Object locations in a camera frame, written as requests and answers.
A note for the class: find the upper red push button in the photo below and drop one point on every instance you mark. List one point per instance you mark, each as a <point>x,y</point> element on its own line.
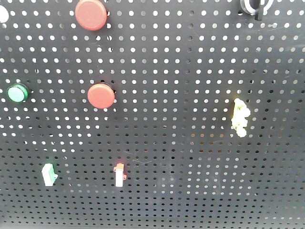
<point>91,14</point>

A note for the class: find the yellow toggle lever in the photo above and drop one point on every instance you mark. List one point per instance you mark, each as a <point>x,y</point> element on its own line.
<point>240,114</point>

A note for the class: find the black perforated pegboard panel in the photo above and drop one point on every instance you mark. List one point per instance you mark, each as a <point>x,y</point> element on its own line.
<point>176,67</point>

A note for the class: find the green push button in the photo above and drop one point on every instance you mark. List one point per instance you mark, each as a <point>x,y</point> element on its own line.
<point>18,92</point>

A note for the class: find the middle white green switch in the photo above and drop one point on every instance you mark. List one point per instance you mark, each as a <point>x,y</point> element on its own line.
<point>48,174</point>

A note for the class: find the right white red switch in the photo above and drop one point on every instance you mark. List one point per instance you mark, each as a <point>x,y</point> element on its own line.
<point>120,177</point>

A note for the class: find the white round knob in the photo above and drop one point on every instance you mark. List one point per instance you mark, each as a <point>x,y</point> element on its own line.
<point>4,14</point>

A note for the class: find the black rotary selector switch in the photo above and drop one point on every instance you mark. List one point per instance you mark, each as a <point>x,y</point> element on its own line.
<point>256,7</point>

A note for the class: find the lower red push button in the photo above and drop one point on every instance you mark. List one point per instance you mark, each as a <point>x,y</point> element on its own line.
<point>101,96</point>

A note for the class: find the red push button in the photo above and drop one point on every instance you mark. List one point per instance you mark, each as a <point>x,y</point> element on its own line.
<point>101,96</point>
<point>91,14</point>

